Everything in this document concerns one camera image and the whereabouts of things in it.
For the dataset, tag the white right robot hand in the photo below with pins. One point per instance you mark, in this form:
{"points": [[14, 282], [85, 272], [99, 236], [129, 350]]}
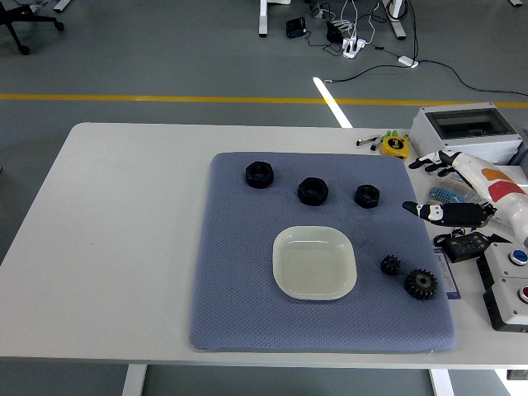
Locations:
{"points": [[495, 185]]}

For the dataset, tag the yellow tape measure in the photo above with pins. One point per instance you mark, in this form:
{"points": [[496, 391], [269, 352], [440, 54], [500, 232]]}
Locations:
{"points": [[394, 147]]}

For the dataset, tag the black digital meter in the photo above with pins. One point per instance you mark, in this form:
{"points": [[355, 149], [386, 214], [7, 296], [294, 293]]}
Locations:
{"points": [[466, 246]]}

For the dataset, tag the white desk leg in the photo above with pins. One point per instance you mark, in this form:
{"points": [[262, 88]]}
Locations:
{"points": [[397, 22], [264, 18]]}

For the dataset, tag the black power adapter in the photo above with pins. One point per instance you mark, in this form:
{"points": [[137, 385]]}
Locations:
{"points": [[334, 31]]}

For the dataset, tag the white electrical enclosure box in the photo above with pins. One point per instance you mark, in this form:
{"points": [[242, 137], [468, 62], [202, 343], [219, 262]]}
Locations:
{"points": [[429, 128]]}

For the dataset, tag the white power strip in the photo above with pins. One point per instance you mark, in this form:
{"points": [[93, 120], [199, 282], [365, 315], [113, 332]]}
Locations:
{"points": [[354, 46]]}

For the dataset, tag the white table leg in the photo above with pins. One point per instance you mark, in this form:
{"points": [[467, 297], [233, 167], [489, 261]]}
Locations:
{"points": [[134, 381], [441, 383]]}

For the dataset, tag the black office chair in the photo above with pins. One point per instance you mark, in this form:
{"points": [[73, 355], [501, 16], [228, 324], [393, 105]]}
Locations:
{"points": [[14, 18]]}

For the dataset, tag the blue button control box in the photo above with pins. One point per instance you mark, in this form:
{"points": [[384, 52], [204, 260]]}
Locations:
{"points": [[505, 260]]}

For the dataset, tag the medium black hex nut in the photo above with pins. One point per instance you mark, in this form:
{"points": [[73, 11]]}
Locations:
{"points": [[313, 190]]}

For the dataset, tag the large black hex nut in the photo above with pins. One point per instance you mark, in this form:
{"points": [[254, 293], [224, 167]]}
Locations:
{"points": [[259, 175]]}

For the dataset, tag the large black gear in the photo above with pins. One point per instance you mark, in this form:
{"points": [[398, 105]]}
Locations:
{"points": [[421, 283]]}

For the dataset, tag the small black hex nut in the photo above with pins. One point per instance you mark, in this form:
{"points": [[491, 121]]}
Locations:
{"points": [[367, 195]]}

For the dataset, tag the purple-edged white card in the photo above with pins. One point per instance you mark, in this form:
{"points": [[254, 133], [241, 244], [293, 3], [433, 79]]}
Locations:
{"points": [[449, 280]]}

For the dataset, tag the red button control box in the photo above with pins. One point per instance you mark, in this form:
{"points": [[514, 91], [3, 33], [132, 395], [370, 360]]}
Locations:
{"points": [[509, 305]]}

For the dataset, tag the blue-grey quilted mat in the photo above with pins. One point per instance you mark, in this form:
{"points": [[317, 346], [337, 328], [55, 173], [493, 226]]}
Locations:
{"points": [[247, 288]]}

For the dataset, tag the white square plate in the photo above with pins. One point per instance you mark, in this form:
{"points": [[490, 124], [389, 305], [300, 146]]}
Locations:
{"points": [[313, 264]]}

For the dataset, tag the white power adapter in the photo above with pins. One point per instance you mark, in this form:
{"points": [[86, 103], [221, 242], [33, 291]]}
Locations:
{"points": [[407, 60]]}

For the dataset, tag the silver and black pliers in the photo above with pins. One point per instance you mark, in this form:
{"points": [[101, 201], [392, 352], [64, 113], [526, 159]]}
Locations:
{"points": [[367, 141]]}

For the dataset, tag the small black gear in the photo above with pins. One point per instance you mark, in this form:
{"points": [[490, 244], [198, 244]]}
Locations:
{"points": [[389, 264]]}

